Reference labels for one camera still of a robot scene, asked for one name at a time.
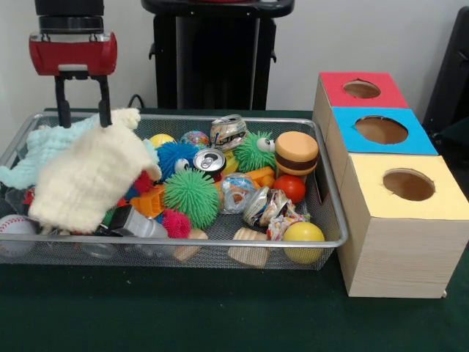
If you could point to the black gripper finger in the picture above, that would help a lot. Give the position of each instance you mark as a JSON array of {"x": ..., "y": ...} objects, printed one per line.
[
  {"x": 65, "y": 115},
  {"x": 105, "y": 113}
]

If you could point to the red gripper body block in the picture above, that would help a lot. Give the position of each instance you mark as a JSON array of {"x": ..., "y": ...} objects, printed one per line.
[{"x": 73, "y": 53}]

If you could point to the cream waffle cloth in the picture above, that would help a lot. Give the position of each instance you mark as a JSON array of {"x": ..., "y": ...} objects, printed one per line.
[{"x": 91, "y": 176}]

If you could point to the crushed clear plastic bottle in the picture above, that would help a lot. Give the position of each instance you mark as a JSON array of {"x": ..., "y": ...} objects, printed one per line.
[{"x": 236, "y": 190}]

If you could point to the wooden box with three holes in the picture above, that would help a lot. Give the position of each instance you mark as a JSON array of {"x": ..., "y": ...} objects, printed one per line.
[{"x": 403, "y": 256}]

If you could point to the light blue waffle cloth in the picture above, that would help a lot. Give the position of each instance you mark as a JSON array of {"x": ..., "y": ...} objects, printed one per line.
[{"x": 40, "y": 146}]

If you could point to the blue spiky ball with eyes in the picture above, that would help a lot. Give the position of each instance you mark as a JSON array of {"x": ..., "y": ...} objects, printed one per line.
[{"x": 172, "y": 157}]

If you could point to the black soda can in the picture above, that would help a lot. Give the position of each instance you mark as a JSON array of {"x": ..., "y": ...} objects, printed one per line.
[{"x": 209, "y": 161}]

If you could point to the plain green spiky ball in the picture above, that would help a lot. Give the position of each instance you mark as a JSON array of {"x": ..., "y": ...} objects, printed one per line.
[{"x": 190, "y": 198}]

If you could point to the crushed printed soda can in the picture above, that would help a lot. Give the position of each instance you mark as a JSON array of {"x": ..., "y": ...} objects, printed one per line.
[{"x": 229, "y": 130}]

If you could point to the green spiky ball with eyes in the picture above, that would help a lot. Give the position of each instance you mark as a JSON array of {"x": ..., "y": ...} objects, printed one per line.
[{"x": 253, "y": 154}]

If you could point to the toy burger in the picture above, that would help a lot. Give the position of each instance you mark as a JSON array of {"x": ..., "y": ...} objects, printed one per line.
[{"x": 297, "y": 154}]

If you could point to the red tomato ball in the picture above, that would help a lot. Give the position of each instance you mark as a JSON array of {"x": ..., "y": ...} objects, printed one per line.
[{"x": 290, "y": 188}]

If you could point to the dark green table cloth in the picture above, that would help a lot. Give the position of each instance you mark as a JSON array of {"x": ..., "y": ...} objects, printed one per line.
[{"x": 183, "y": 311}]

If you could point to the large yellow ball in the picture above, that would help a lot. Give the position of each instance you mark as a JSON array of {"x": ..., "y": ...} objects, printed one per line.
[{"x": 303, "y": 242}]

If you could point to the black chair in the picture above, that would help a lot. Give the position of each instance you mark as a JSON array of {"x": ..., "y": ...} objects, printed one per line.
[{"x": 454, "y": 73}]

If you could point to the neighbouring green covered table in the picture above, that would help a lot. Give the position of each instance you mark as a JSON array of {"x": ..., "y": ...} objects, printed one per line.
[{"x": 458, "y": 146}]

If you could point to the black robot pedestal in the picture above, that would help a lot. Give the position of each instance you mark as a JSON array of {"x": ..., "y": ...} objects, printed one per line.
[{"x": 205, "y": 55}]

